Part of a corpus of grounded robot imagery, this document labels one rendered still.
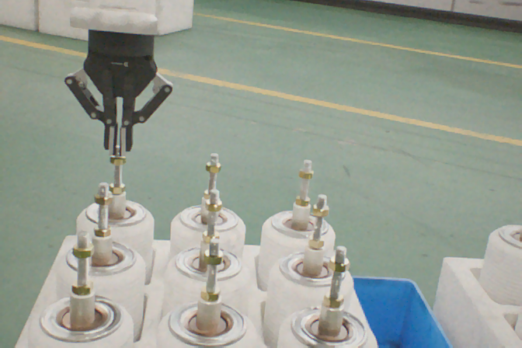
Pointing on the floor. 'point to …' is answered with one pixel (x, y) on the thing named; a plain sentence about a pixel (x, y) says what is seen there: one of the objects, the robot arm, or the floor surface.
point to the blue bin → (398, 314)
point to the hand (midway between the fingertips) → (118, 139)
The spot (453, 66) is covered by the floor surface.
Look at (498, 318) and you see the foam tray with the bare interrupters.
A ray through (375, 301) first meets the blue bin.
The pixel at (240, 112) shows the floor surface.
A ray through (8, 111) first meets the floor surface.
